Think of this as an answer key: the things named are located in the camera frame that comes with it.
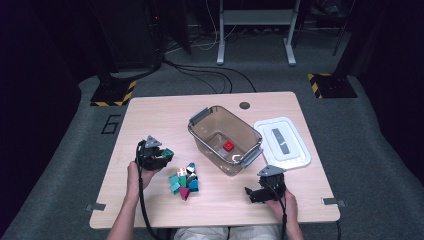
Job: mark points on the clear brown plastic storage box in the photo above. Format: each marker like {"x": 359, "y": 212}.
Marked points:
{"x": 246, "y": 133}

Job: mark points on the black striped stand base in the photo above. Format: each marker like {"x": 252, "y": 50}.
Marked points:
{"x": 333, "y": 86}
{"x": 110, "y": 93}

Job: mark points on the blue white toy brick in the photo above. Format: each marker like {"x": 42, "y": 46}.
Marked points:
{"x": 191, "y": 168}

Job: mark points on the teal toy brick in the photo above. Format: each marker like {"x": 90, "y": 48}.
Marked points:
{"x": 167, "y": 153}

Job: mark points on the red toy brick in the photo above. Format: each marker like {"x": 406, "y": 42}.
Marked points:
{"x": 228, "y": 146}

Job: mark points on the person's left hand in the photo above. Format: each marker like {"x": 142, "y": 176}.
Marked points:
{"x": 135, "y": 181}

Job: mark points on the grey table bracket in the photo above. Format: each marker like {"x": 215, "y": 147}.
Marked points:
{"x": 96, "y": 207}
{"x": 330, "y": 201}

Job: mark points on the dark curtain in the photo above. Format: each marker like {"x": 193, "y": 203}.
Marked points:
{"x": 33, "y": 66}
{"x": 400, "y": 66}

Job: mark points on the person's light shorts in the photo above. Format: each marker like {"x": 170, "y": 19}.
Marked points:
{"x": 253, "y": 233}

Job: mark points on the person's right hand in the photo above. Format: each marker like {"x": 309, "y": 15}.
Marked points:
{"x": 290, "y": 208}

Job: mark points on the white metal desk frame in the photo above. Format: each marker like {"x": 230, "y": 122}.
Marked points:
{"x": 256, "y": 16}

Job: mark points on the dark round table grommet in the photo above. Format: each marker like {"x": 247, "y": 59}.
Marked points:
{"x": 244, "y": 105}

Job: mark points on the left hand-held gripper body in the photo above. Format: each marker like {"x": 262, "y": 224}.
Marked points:
{"x": 148, "y": 160}

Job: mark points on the pile of colourful toy blocks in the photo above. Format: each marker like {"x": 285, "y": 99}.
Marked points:
{"x": 182, "y": 181}

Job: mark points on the black stand leg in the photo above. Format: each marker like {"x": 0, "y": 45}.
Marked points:
{"x": 340, "y": 36}

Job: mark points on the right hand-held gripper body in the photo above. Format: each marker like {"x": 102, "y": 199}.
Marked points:
{"x": 273, "y": 186}

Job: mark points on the dark equipment cabinet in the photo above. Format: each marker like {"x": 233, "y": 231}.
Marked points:
{"x": 133, "y": 33}

